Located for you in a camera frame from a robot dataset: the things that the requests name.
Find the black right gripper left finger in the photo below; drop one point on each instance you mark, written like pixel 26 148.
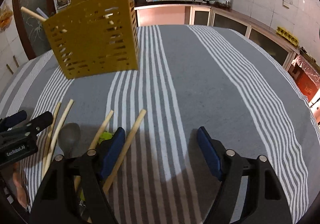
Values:
pixel 57 201

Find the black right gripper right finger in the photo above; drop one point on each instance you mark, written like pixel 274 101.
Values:
pixel 265 201

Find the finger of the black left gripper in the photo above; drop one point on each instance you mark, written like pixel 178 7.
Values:
pixel 35 126
pixel 10 121

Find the wooden chopstick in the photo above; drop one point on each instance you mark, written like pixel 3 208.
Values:
pixel 48 138
pixel 94 143
pixel 43 20
pixel 52 136
pixel 126 146

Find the green frog handle utensil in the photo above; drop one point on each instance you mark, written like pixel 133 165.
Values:
pixel 105 136

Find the person's left hand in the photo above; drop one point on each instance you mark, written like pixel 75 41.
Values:
pixel 17 179

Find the dark grey spoon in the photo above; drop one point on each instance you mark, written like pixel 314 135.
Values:
pixel 68 138

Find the yellow perforated utensil holder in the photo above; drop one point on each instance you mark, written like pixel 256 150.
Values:
pixel 92 37

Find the hanging yellow snack bags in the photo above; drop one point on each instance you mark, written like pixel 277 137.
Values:
pixel 5 17

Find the wooden chopstick in holder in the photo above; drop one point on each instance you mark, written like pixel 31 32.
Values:
pixel 43 20

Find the dark wooden door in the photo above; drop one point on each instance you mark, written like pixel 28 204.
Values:
pixel 29 16

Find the grey white striped tablecloth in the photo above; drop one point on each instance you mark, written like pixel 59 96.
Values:
pixel 189 76

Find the yellow egg tray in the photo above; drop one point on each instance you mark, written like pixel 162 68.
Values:
pixel 288 36

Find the white wall socket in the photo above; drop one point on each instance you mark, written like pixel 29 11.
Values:
pixel 287 3

